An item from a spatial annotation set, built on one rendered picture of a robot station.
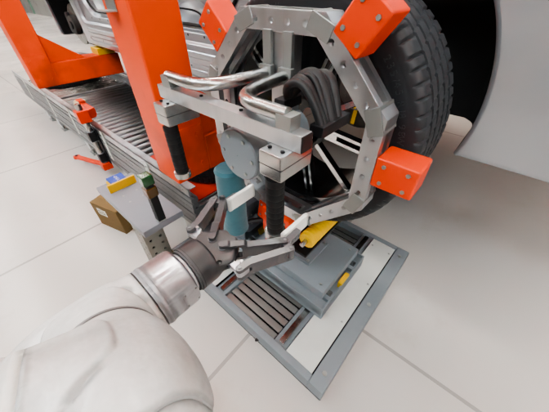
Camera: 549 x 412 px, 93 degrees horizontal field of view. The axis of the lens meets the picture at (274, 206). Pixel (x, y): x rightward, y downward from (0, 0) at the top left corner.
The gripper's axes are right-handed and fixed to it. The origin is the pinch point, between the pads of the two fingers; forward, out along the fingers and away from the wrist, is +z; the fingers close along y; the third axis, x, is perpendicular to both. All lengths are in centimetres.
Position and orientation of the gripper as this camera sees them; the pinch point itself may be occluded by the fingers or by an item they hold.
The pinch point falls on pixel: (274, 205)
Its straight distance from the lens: 50.7
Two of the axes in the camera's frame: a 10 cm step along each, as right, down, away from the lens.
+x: 0.0, -7.6, -6.5
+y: 7.5, 4.3, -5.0
